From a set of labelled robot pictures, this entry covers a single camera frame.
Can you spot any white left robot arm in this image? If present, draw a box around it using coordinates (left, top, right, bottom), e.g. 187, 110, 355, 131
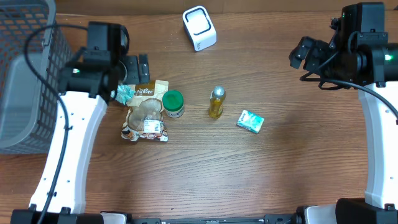
11, 22, 132, 223

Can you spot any teal crinkled wrapper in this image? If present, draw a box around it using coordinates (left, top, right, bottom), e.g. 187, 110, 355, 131
111, 85, 136, 105

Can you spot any grey plastic mesh basket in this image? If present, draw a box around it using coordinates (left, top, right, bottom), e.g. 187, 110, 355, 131
1, 0, 72, 154

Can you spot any brown nut snack pouch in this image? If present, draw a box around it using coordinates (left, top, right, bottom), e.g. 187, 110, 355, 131
121, 80, 169, 142

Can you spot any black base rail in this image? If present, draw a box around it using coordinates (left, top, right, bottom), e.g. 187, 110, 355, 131
102, 212, 299, 224

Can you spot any yellow oil bottle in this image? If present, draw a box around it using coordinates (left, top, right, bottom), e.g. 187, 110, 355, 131
208, 86, 226, 119

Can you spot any white barcode scanner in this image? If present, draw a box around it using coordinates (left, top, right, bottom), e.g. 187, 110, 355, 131
182, 6, 217, 52

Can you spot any green lid jar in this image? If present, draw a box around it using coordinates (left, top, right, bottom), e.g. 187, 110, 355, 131
162, 90, 185, 118

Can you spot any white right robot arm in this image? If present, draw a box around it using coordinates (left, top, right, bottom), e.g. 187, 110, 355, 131
289, 2, 397, 224

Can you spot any teal tissue pack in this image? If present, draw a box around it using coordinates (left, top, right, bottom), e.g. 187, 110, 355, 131
236, 110, 264, 134

